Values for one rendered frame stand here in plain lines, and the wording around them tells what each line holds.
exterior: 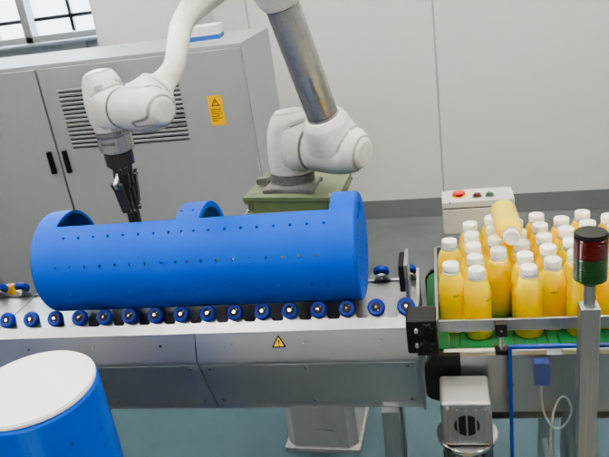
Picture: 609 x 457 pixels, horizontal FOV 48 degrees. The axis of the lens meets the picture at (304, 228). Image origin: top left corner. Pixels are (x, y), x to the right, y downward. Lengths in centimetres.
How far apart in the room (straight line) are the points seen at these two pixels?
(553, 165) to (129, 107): 339
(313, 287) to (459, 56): 290
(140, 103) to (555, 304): 108
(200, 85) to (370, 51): 143
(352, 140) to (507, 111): 246
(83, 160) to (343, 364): 228
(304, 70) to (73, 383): 108
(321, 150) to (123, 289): 75
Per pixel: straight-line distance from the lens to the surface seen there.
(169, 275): 180
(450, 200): 202
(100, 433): 162
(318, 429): 277
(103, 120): 179
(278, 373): 190
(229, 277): 175
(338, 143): 215
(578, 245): 141
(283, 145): 230
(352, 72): 449
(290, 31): 202
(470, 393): 163
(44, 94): 376
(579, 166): 467
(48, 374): 166
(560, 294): 173
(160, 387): 206
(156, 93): 166
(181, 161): 353
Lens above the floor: 184
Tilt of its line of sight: 23 degrees down
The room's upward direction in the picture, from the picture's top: 8 degrees counter-clockwise
